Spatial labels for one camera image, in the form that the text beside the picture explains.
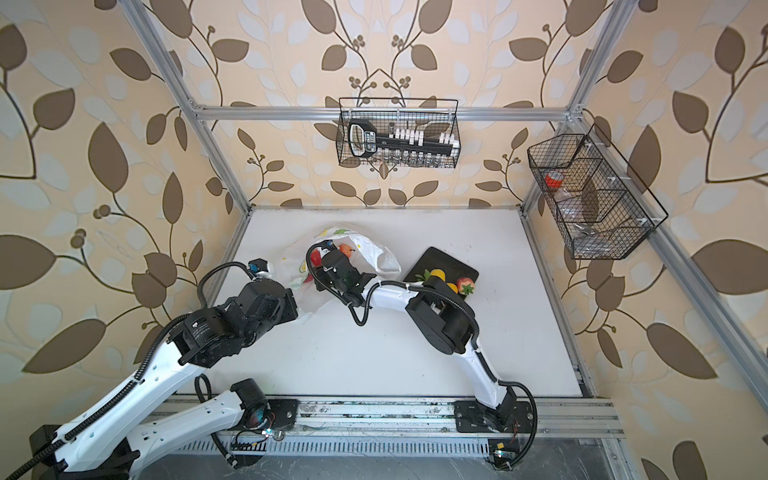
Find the white plastic bag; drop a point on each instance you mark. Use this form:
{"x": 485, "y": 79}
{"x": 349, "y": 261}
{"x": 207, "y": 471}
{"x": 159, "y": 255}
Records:
{"x": 294, "y": 270}

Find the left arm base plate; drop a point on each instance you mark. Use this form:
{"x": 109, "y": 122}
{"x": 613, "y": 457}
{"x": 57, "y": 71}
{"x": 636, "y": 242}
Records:
{"x": 275, "y": 414}

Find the yellow fake lemon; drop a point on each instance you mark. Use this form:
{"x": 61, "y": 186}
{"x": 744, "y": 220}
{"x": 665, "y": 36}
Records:
{"x": 438, "y": 273}

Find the wire basket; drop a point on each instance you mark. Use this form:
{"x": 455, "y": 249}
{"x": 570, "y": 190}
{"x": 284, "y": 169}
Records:
{"x": 432, "y": 114}
{"x": 604, "y": 209}

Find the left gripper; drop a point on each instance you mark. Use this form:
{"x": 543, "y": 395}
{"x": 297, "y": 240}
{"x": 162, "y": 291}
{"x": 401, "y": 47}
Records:
{"x": 288, "y": 301}

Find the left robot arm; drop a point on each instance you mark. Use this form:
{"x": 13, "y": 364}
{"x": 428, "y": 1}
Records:
{"x": 115, "y": 440}

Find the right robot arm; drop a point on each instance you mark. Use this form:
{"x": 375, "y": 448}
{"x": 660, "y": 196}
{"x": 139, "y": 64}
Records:
{"x": 444, "y": 319}

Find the back wire basket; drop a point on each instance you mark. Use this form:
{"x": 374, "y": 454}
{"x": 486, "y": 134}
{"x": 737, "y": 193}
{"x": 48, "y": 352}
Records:
{"x": 432, "y": 114}

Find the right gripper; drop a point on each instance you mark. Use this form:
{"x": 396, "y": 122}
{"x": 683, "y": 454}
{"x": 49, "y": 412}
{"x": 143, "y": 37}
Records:
{"x": 320, "y": 274}

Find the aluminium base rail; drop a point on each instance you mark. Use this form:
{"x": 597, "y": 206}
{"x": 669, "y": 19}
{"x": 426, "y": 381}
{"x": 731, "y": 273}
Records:
{"x": 418, "y": 427}

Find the orange fake fruit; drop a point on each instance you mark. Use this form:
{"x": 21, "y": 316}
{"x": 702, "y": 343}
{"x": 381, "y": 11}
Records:
{"x": 346, "y": 249}

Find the red fake strawberry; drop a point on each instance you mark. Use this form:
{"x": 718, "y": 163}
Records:
{"x": 465, "y": 286}
{"x": 316, "y": 258}

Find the black square tray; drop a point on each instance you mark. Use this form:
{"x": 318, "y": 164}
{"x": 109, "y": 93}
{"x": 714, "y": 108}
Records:
{"x": 434, "y": 258}

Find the right wire basket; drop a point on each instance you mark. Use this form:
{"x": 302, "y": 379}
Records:
{"x": 604, "y": 209}

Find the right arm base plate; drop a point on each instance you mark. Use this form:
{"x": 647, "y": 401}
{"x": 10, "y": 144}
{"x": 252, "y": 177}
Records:
{"x": 515, "y": 417}

